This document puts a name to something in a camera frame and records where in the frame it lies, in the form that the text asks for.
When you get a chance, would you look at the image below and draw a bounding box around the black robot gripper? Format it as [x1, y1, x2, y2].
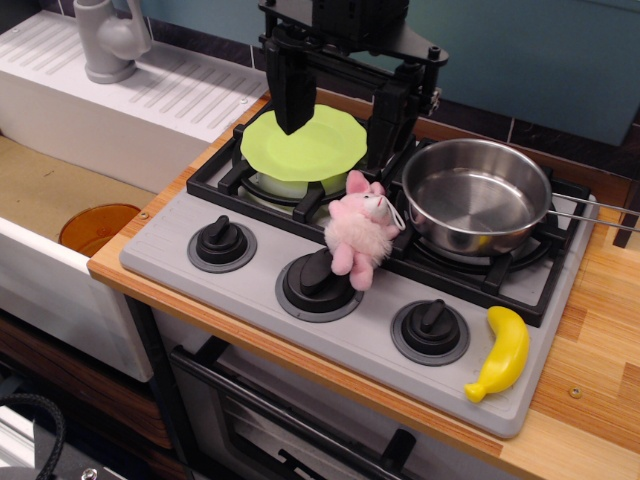
[258, 0, 449, 172]

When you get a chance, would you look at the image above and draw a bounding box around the yellow toy banana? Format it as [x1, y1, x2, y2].
[464, 306, 530, 403]

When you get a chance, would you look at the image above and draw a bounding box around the green plastic plate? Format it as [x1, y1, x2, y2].
[240, 105, 367, 182]

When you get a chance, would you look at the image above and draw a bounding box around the black burner grate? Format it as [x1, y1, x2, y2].
[187, 105, 589, 326]

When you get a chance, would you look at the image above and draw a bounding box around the pink plush toy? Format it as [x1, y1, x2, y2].
[324, 171, 406, 291]

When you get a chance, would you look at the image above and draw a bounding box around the stainless steel pot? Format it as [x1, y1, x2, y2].
[402, 139, 639, 257]

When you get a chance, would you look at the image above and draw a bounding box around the black left stove knob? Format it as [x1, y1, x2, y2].
[187, 215, 258, 274]

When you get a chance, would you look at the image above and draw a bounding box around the black stove knob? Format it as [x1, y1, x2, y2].
[187, 215, 258, 274]
[275, 248, 364, 323]
[391, 299, 470, 367]

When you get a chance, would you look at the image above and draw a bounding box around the black middle stove knob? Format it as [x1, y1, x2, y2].
[275, 248, 364, 323]

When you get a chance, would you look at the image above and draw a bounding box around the grey toy faucet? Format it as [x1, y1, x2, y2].
[73, 0, 152, 84]

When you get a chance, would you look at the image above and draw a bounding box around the grey toy stove top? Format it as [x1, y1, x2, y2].
[120, 192, 591, 438]

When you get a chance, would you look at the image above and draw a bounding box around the black right stove knob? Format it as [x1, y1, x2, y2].
[391, 299, 470, 367]

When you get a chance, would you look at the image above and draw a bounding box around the white toy sink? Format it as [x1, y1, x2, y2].
[1, 11, 266, 382]

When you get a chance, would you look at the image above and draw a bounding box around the orange plastic bowl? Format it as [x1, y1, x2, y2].
[58, 203, 140, 257]

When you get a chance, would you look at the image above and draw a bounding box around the toy oven door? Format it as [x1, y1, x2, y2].
[168, 337, 493, 479]

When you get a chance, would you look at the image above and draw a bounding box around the black braided cable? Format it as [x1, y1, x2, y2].
[0, 392, 68, 480]

